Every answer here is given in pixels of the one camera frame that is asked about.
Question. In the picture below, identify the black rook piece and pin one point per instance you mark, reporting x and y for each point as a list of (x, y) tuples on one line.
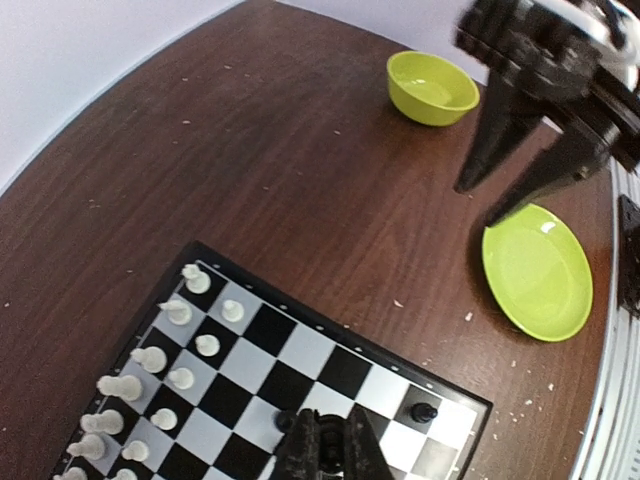
[(423, 412)]

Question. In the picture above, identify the black and white chessboard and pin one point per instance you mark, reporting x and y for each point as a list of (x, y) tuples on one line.
[(213, 417)]

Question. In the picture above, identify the white edge pawn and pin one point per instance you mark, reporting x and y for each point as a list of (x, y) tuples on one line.
[(232, 310)]

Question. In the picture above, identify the white corner rook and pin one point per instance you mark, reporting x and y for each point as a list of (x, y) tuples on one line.
[(196, 280)]

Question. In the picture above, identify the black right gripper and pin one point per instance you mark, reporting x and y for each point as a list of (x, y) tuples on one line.
[(575, 63)]

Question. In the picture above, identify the green plate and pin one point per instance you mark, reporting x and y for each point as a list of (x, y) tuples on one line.
[(538, 274)]

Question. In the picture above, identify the green bowl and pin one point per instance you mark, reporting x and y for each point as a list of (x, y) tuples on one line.
[(430, 90)]

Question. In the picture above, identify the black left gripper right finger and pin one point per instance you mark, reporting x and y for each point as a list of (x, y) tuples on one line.
[(363, 458)]

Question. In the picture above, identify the white knight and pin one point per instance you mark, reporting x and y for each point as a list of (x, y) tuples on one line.
[(178, 312)]

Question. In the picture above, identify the front aluminium rail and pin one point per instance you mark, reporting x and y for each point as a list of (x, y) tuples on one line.
[(609, 448)]

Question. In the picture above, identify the white bishop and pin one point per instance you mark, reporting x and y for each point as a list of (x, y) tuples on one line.
[(152, 359)]

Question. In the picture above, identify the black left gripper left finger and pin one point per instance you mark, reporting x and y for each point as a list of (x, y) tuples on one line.
[(297, 453)]

